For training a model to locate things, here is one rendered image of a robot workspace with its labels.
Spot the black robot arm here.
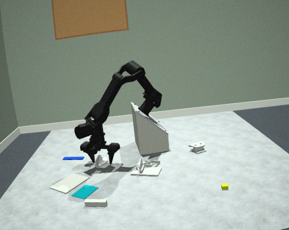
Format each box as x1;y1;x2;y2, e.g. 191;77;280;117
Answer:
74;60;162;155

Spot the small yellow block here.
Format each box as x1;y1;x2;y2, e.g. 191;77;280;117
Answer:
221;184;228;190

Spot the cyan flat plate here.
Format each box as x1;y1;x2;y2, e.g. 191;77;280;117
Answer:
71;185;98;199

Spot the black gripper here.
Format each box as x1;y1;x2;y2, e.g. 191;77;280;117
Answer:
80;132;120;164

